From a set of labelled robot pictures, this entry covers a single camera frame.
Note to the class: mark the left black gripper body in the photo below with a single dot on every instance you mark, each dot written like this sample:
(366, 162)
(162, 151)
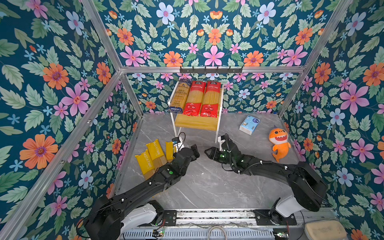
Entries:
(195, 155)

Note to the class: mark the yellow pasta bag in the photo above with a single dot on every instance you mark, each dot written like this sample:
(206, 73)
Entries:
(157, 154)
(170, 150)
(146, 164)

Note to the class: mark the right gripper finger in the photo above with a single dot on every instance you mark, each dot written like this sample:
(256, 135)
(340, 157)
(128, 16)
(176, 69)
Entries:
(212, 155)
(212, 150)

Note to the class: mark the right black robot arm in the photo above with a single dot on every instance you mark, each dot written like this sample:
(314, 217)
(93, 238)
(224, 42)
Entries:
(308, 188)

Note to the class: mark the red spaghetti bag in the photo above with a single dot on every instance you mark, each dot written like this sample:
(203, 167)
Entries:
(211, 100)
(195, 99)

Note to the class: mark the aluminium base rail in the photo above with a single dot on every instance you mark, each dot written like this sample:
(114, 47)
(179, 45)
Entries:
(149, 217)

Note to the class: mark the black hook rail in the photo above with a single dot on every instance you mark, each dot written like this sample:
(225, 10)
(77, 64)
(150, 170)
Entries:
(210, 70)

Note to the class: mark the beige cushion pad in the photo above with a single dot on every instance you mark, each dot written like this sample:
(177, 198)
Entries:
(325, 230)

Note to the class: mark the blue tissue pack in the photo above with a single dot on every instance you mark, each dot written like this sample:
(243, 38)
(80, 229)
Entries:
(249, 125)

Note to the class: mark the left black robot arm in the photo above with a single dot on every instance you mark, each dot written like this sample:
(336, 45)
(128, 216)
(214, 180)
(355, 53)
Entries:
(104, 222)

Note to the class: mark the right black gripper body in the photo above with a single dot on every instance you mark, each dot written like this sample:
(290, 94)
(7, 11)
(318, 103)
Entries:
(221, 156)

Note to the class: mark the orange shark plush toy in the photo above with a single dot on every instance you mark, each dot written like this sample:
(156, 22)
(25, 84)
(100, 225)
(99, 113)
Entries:
(281, 146)

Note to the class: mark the blue gold spaghetti bag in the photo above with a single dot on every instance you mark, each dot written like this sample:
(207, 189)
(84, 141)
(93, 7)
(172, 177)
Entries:
(180, 95)

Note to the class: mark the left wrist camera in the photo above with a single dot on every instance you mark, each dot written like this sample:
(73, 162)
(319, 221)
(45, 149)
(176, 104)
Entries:
(177, 144)

